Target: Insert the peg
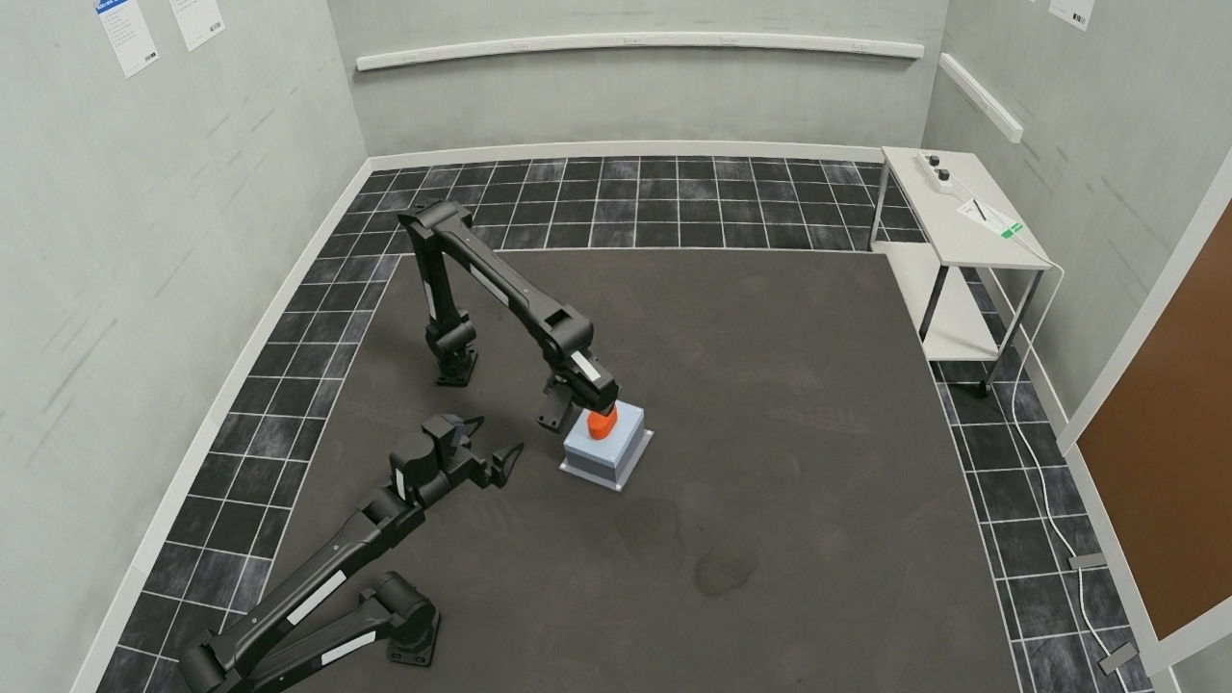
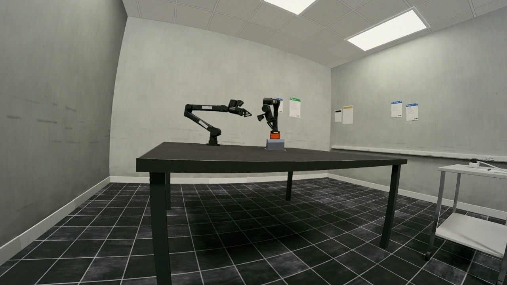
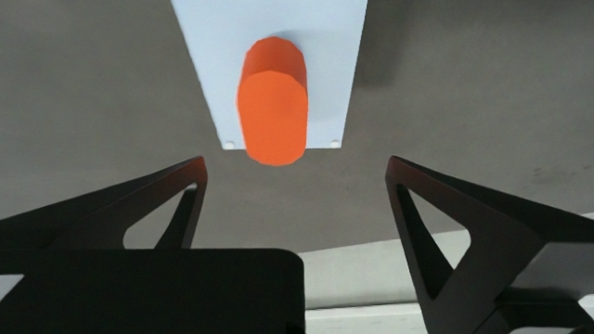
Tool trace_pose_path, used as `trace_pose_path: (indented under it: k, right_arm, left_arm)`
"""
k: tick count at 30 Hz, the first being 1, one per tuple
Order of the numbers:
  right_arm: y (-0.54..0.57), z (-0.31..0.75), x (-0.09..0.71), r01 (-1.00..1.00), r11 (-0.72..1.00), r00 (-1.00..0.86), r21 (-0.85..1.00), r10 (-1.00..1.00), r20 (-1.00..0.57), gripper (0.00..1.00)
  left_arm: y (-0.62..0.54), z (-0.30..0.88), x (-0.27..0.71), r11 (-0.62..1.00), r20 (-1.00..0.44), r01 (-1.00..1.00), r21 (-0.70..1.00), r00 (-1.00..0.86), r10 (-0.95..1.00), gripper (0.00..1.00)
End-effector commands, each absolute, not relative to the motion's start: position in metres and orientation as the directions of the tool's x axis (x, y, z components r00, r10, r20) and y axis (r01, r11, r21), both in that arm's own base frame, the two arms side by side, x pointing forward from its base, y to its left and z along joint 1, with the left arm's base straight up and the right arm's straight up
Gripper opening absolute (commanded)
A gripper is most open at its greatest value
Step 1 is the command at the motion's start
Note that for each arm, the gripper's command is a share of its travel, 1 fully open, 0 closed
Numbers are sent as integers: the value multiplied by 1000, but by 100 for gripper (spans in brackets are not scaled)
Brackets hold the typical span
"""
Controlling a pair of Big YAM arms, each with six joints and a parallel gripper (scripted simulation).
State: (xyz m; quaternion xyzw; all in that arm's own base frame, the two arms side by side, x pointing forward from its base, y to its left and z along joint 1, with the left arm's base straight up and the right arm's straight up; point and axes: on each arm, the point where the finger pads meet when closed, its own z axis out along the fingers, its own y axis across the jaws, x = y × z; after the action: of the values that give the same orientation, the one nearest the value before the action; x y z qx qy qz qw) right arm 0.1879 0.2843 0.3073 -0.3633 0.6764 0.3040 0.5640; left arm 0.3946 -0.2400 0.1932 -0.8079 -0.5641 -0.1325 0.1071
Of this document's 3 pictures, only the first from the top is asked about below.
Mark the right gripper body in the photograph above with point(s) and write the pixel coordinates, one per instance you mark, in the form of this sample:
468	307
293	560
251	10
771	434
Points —
479	477

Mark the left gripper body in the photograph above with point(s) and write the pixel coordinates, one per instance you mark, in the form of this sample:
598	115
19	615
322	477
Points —
605	412

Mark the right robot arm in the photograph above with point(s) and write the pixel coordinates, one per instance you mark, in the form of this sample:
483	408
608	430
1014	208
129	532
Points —
390	607

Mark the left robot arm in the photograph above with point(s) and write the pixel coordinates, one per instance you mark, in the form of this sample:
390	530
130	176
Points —
567	333

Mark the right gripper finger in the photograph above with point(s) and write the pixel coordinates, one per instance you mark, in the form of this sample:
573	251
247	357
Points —
478	420
500	457

